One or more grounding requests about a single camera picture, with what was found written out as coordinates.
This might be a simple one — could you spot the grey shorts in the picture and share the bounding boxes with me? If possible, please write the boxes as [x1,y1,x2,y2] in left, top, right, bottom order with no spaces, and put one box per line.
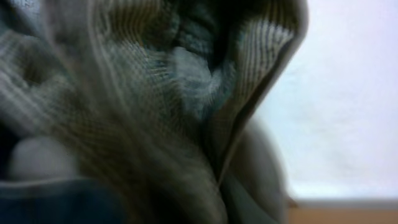
[1,0,308,223]

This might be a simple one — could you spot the navy blue garment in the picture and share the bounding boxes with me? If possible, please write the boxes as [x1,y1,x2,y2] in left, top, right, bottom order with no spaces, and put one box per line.
[1,179,126,224]

